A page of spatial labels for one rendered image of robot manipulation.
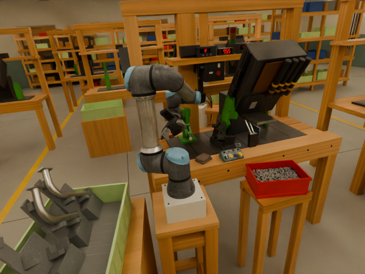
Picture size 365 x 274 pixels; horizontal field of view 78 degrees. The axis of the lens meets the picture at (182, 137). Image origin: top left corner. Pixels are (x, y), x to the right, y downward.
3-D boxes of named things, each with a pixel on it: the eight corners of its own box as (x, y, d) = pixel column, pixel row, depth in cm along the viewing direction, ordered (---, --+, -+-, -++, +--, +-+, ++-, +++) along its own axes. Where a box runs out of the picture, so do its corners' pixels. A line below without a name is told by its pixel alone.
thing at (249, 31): (281, 73, 931) (288, 11, 838) (207, 81, 867) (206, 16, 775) (272, 71, 979) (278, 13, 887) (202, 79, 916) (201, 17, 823)
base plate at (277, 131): (307, 136, 184) (307, 134, 183) (178, 164, 158) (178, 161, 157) (274, 120, 221) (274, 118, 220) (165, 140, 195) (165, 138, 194)
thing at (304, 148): (338, 153, 182) (343, 136, 176) (157, 198, 146) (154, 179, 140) (323, 146, 194) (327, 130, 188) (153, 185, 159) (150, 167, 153)
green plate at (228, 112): (235, 126, 171) (243, 99, 164) (226, 125, 168) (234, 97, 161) (229, 121, 181) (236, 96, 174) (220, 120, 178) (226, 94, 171)
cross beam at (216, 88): (277, 86, 222) (278, 76, 219) (147, 104, 192) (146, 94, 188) (274, 85, 227) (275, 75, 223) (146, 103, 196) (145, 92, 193)
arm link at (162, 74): (176, 57, 93) (202, 89, 139) (152, 60, 96) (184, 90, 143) (175, 85, 92) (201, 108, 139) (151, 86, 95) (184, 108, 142)
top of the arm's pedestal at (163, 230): (219, 228, 113) (219, 222, 112) (156, 240, 109) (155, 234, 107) (202, 189, 142) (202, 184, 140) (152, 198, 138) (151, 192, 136)
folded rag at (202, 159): (203, 155, 163) (203, 151, 162) (212, 159, 158) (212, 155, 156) (194, 161, 157) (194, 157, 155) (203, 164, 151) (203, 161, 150)
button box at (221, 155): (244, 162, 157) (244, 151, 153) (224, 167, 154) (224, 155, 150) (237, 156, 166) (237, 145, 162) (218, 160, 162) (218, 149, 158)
